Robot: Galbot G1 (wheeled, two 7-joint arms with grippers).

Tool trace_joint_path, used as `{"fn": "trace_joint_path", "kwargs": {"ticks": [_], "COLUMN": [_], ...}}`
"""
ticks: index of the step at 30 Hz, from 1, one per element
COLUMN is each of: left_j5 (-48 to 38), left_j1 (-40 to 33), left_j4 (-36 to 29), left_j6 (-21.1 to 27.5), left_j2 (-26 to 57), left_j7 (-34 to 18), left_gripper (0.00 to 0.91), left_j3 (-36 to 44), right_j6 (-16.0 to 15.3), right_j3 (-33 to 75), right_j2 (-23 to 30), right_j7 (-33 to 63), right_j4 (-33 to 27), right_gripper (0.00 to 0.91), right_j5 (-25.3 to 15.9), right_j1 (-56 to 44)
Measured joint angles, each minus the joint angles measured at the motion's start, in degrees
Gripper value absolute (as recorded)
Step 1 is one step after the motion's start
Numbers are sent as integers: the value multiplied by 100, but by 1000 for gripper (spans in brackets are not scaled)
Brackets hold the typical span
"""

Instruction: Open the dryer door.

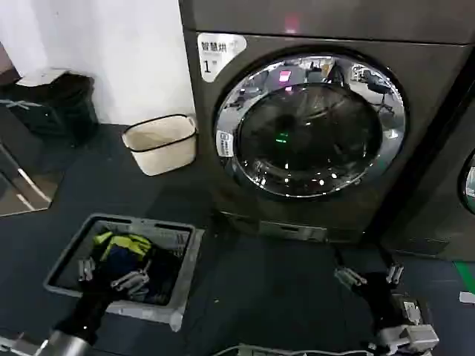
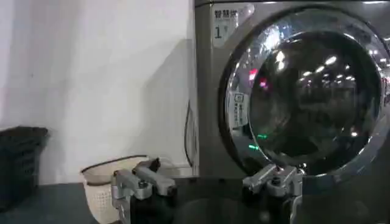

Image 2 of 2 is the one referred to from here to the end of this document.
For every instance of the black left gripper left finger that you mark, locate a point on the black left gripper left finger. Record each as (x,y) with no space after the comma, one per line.
(143,179)

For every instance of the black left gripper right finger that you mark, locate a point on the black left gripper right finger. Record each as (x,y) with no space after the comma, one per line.
(274,179)

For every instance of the beige plastic laundry basket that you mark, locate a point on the beige plastic laundry basket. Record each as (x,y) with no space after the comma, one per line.
(100,194)

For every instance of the round glass dryer door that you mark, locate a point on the round glass dryer door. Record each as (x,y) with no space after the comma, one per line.
(304,97)

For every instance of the grey dryer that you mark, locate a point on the grey dryer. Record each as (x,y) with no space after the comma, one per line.
(213,106)

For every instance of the black plastic basket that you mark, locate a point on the black plastic basket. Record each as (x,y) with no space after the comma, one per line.
(18,164)

